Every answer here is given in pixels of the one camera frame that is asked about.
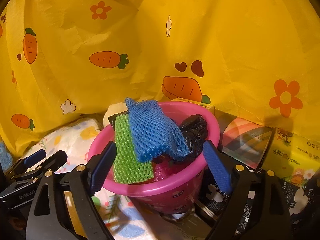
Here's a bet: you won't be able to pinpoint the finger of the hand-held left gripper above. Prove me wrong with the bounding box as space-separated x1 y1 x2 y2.
4 149 47 178
7 151 68 188

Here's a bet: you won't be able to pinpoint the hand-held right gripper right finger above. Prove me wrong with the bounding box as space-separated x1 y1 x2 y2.
202 140 293 240

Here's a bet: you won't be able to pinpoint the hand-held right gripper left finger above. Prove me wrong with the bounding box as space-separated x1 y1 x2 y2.
26 141 118 240

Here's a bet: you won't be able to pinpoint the green foam net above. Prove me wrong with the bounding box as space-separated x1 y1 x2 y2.
113 115 154 184

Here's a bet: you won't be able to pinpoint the large pink plastic bag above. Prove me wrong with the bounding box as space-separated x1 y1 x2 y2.
152 160 180 183

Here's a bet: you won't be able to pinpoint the blue foam net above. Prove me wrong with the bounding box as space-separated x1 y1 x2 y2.
124 97 190 163

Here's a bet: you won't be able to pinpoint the pink plastic bucket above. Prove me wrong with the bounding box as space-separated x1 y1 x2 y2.
87 101 220 214

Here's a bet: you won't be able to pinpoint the floral plastic table cover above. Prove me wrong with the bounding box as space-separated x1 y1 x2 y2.
24 117 160 240

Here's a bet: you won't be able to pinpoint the rainbow printed box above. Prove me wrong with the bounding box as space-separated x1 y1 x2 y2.
222 115 274 169

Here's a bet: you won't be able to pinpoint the cream plush ball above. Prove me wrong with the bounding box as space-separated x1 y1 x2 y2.
103 102 129 128

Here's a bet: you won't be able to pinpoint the yellow tissue pack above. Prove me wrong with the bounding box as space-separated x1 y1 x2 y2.
260 127 320 188

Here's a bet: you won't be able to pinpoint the black box white silhouettes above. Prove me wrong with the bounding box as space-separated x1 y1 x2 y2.
200 166 320 238

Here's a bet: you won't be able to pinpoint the yellow carrot print curtain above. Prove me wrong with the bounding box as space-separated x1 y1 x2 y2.
0 0 320 155

